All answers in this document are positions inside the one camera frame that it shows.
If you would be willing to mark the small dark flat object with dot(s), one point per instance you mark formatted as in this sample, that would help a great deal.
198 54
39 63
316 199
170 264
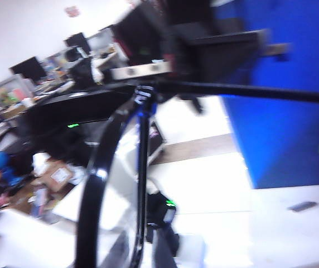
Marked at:
301 206

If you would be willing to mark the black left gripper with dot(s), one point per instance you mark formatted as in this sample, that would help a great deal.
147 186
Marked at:
218 56

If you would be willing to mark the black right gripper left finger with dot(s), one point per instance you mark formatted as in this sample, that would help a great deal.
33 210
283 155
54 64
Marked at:
120 254

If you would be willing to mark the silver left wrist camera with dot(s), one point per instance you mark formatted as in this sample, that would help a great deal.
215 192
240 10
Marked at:
140 71

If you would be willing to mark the black office monitor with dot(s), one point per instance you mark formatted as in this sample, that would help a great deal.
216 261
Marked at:
29 69
77 43

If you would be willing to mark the black robot base unit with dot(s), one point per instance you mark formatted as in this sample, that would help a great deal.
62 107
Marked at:
64 114

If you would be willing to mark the brown cardboard box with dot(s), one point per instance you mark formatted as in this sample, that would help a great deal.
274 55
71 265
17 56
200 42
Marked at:
55 176

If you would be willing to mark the red wall sign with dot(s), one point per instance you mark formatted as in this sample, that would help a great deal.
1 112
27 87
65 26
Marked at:
72 11

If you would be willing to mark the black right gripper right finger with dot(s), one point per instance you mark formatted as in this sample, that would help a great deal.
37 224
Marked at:
163 251

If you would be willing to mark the black frame glasses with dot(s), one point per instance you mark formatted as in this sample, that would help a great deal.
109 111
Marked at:
92 195

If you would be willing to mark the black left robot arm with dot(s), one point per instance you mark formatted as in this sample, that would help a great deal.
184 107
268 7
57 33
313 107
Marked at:
148 30

